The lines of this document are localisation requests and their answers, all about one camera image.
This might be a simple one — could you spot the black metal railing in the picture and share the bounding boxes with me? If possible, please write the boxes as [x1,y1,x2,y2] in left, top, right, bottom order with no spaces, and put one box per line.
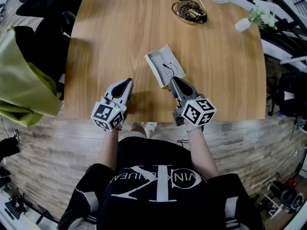
[239,0,307,64]

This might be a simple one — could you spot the person's black printed shirt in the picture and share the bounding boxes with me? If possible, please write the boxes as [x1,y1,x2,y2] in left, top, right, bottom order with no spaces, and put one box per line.
[57,137,264,230]

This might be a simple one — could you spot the white folding stand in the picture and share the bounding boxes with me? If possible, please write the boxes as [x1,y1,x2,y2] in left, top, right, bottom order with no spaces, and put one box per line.
[263,193,288,220]

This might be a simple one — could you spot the black coiled cable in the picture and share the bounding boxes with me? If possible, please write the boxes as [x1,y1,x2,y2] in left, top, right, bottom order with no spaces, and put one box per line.
[172,0,207,23]

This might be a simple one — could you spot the person's left forearm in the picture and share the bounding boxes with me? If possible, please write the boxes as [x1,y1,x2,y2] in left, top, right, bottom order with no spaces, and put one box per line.
[96,128,120,174]

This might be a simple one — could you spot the white glasses case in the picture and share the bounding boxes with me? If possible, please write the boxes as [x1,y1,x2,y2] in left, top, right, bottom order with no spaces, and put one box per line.
[144,44,186,89]

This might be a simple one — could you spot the green cloth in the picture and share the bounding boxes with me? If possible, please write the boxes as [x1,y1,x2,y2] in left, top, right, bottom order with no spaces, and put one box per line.
[0,25,63,128]

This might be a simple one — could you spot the thin black-framed glasses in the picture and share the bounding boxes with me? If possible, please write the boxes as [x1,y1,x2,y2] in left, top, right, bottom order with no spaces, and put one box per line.
[162,61,179,79]

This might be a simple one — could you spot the black office chair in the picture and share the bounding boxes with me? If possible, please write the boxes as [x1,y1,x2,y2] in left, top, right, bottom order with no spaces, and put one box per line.
[14,0,79,102]
[266,72,307,119]

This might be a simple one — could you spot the white vase with flowers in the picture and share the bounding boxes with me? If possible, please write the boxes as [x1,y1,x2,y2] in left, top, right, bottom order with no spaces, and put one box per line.
[234,0,278,32]

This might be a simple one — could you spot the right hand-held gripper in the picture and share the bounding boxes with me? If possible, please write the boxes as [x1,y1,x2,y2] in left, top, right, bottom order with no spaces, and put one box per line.
[169,77,217,129]

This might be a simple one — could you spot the person's right forearm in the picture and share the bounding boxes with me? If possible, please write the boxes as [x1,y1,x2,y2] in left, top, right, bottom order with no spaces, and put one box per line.
[187,128,219,180]

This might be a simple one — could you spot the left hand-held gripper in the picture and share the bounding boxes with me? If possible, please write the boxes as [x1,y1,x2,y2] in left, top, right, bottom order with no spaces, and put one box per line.
[90,78,134,132]

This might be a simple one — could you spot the white wristband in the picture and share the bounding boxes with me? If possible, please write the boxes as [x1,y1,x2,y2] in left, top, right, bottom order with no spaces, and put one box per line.
[185,124,203,133]

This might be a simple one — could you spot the person's right white shoe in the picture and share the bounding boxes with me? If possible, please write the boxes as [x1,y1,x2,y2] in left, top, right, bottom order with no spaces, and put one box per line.
[145,122,158,138]

